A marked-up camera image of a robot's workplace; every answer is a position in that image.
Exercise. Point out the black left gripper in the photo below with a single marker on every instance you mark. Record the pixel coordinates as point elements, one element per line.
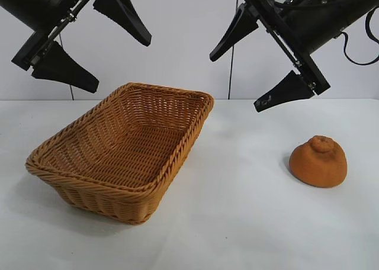
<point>35,3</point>

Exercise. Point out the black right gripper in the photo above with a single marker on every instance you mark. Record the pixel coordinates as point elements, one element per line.
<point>302,24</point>

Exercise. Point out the woven wicker basket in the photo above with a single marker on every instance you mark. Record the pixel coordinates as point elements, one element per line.
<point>118,151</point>

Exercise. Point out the orange-brown bread bun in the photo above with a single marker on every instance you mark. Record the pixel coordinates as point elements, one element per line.
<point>314,169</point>

